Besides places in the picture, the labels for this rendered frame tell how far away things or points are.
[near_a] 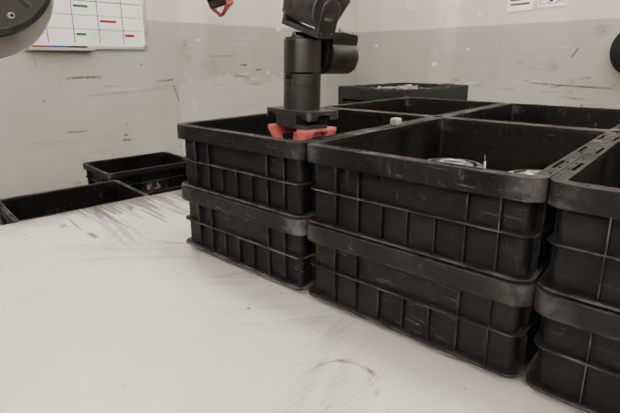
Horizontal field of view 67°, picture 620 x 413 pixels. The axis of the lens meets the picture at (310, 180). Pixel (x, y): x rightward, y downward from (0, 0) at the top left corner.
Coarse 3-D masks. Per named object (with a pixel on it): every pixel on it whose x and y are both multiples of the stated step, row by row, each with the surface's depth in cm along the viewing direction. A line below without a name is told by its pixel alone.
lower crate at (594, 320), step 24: (552, 312) 44; (576, 312) 43; (600, 312) 42; (552, 336) 46; (576, 336) 45; (600, 336) 43; (552, 360) 46; (576, 360) 44; (600, 360) 44; (552, 384) 47; (576, 384) 45; (600, 384) 44; (600, 408) 44
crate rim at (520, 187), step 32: (384, 128) 75; (544, 128) 77; (576, 128) 75; (320, 160) 60; (352, 160) 57; (384, 160) 54; (416, 160) 51; (480, 192) 47; (512, 192) 45; (544, 192) 44
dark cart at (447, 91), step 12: (372, 84) 273; (384, 84) 281; (396, 84) 289; (408, 84) 291; (420, 84) 285; (432, 84) 279; (444, 84) 273; (348, 96) 252; (360, 96) 245; (372, 96) 240; (384, 96) 234; (396, 96) 229; (408, 96) 226; (420, 96) 233; (432, 96) 240; (444, 96) 248; (456, 96) 256
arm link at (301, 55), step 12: (300, 36) 68; (312, 36) 71; (288, 48) 69; (300, 48) 68; (312, 48) 68; (324, 48) 72; (288, 60) 69; (300, 60) 68; (312, 60) 69; (324, 60) 72; (288, 72) 71; (300, 72) 70; (312, 72) 70
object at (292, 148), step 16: (352, 112) 102; (368, 112) 99; (384, 112) 97; (192, 128) 77; (208, 128) 75; (368, 128) 75; (224, 144) 72; (240, 144) 70; (256, 144) 67; (272, 144) 65; (288, 144) 63; (304, 144) 63
